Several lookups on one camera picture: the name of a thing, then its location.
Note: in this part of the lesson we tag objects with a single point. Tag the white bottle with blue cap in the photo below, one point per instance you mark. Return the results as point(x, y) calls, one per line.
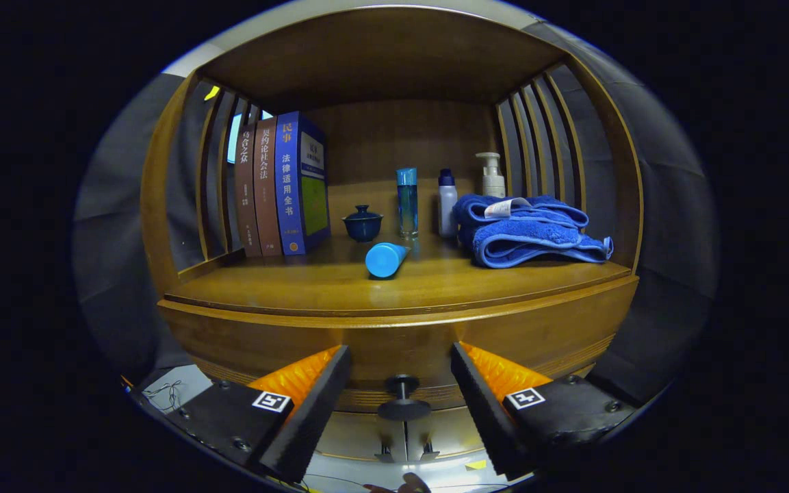
point(447, 209)

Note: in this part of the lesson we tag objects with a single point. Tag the blue cosmetic tube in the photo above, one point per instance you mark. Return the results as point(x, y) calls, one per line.
point(386, 260)

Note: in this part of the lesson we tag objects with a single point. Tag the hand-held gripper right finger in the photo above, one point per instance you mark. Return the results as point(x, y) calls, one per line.
point(486, 411)

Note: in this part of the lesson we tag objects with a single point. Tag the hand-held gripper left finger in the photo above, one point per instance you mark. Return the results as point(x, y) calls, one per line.
point(315, 418)

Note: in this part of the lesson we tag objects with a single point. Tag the wooden cabinet door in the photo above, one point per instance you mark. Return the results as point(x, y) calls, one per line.
point(353, 435)
point(449, 431)

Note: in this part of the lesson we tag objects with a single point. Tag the yellow tape piece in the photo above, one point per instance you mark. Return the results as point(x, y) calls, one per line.
point(476, 465)

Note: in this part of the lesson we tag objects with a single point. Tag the white pump bottle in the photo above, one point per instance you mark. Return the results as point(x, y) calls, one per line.
point(492, 181)

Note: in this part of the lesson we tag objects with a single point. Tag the blue lidded teacup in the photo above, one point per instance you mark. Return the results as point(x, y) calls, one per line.
point(363, 226)

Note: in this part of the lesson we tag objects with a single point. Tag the blue book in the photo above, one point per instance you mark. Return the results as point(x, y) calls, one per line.
point(298, 185)

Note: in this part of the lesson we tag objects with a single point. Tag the dark brown book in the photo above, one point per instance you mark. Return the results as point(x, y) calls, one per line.
point(246, 192)

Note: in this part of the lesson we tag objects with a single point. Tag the blue folded towel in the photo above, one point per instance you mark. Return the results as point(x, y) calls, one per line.
point(524, 236)

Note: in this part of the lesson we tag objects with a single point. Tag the reddish brown book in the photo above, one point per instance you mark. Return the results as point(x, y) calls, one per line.
point(267, 188)

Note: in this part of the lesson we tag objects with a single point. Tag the teal glass bottle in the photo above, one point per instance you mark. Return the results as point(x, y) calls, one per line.
point(407, 205)

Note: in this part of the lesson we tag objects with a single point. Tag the wooden drawer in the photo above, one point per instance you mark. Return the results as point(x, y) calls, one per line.
point(394, 342)

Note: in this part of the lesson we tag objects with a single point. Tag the wooden countertop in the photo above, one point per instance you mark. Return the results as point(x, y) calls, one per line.
point(312, 281)

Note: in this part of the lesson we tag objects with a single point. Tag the wooden cabinet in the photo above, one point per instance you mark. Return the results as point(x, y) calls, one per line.
point(394, 61)

